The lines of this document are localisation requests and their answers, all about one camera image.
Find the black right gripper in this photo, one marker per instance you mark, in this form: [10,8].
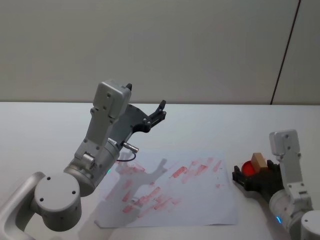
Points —
[267,182]

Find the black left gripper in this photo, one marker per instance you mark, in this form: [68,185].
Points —
[135,117]

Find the wooden stamp block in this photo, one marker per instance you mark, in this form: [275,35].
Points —
[259,162]

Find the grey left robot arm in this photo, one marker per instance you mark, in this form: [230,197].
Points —
[57,197]

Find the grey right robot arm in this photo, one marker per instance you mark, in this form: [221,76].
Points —
[287,152]

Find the white paper with red marks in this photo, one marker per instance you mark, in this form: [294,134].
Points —
[190,200]

